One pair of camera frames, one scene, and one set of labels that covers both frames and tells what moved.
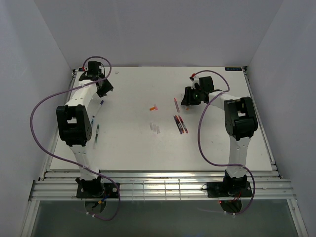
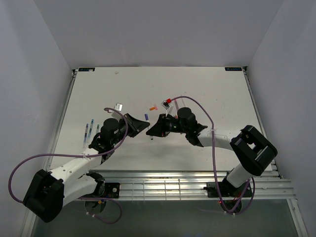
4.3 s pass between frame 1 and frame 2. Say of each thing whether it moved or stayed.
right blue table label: stayed
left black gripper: moved
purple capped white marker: moved
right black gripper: moved
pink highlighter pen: stayed
